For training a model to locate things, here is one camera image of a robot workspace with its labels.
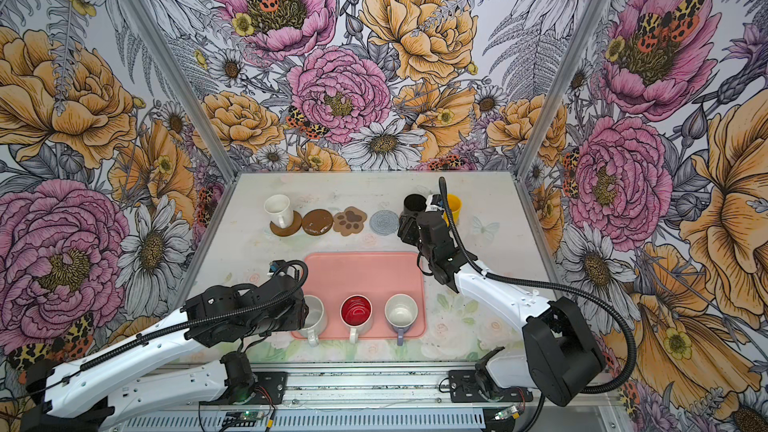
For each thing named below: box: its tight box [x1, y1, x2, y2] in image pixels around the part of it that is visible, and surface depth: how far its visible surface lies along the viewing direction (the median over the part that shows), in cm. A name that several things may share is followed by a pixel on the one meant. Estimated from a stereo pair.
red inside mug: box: [340, 294, 373, 344], surface depth 82 cm
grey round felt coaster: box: [369, 210, 399, 236], surface depth 108 cm
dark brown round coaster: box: [302, 209, 333, 236], surface depth 108 cm
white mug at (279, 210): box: [264, 194, 294, 229], surface depth 99 cm
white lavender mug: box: [385, 293, 419, 346], surface depth 83 cm
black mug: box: [403, 194, 427, 217], surface depth 101 cm
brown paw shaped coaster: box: [332, 206, 367, 237], surface depth 110 cm
